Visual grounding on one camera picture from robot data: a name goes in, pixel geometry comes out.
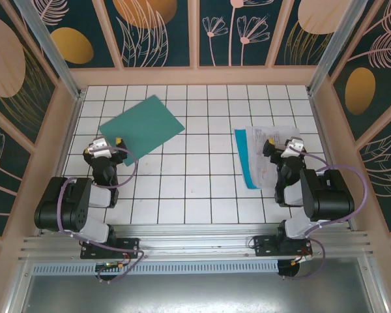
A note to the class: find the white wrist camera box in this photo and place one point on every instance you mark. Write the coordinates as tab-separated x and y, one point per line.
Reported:
292	146
98	146

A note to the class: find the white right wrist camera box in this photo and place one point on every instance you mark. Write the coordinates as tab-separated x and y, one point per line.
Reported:
292	146

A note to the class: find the blue backing sheet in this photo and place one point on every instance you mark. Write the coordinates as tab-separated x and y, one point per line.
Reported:
244	153

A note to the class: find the grey metal shelf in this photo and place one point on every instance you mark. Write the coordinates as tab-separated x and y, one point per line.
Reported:
195	293

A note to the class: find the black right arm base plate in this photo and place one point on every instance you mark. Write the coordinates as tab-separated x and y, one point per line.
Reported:
264	246

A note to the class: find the white paper files stack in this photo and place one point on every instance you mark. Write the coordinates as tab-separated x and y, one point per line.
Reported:
260	156

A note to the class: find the aluminium mounting rail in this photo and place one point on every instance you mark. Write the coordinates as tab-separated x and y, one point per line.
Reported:
195	238

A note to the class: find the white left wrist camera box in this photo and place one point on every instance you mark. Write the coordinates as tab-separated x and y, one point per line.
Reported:
98	146

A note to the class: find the green folder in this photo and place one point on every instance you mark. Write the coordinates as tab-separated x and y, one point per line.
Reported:
143	127

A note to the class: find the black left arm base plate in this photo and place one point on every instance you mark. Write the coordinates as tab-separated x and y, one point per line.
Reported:
130	244

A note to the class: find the aluminium side rail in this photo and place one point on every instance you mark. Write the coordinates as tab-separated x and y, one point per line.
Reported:
332	163
60	166

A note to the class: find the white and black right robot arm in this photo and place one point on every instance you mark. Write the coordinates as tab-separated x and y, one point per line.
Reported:
329	199

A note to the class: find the small green circuit board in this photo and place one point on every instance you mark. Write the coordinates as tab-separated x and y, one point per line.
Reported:
109	266

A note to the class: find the aluminium corner post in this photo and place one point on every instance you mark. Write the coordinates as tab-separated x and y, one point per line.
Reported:
53	55
330	49

